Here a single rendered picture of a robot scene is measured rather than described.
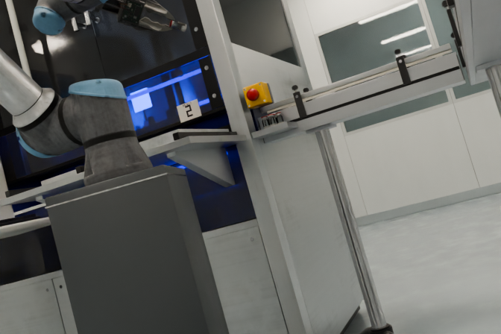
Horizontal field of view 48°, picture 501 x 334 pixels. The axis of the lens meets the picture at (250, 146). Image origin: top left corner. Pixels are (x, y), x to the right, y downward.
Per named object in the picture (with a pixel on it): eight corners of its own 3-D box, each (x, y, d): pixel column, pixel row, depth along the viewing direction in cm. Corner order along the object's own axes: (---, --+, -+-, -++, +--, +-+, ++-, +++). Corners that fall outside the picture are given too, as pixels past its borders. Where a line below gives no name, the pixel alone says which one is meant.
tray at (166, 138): (166, 159, 197) (163, 150, 198) (231, 139, 188) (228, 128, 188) (107, 165, 166) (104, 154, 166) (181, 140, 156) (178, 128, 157)
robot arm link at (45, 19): (57, 3, 130) (66, -27, 137) (22, 21, 135) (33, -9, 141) (80, 25, 136) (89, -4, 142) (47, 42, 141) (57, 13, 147)
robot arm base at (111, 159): (145, 171, 115) (133, 124, 116) (75, 191, 116) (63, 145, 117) (160, 172, 130) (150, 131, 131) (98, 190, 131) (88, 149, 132)
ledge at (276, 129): (267, 138, 199) (265, 133, 199) (300, 127, 195) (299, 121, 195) (253, 138, 186) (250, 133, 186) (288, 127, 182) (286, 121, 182)
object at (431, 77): (262, 143, 195) (250, 100, 196) (276, 142, 209) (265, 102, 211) (465, 79, 170) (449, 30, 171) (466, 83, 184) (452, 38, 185)
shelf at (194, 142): (97, 191, 220) (95, 186, 220) (256, 139, 194) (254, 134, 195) (1, 206, 176) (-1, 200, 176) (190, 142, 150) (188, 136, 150)
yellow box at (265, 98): (256, 109, 193) (250, 89, 193) (274, 103, 190) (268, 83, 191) (247, 108, 186) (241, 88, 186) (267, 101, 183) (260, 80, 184)
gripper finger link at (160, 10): (177, 24, 153) (142, 15, 150) (174, 20, 158) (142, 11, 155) (179, 13, 152) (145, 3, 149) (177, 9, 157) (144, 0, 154)
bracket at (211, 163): (227, 186, 190) (217, 150, 191) (235, 184, 189) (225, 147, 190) (178, 197, 159) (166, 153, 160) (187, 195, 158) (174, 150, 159)
